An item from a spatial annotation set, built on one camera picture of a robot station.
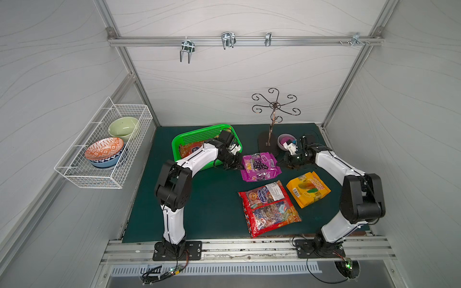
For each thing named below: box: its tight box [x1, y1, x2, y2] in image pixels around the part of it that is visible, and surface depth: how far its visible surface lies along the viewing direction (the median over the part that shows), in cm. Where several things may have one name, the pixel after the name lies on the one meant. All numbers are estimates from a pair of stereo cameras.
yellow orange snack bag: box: [286, 171, 332, 209], surface depth 88 cm
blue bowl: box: [88, 144, 127, 168], surface depth 58 cm
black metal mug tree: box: [251, 88, 301, 157], surface depth 90 cm
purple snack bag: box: [240, 151, 283, 182], surface depth 88 cm
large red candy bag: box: [238, 180, 302, 239], surface depth 84 cm
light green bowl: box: [108, 116, 139, 141], surface depth 73 cm
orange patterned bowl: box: [85, 136, 124, 159], surface depth 64 cm
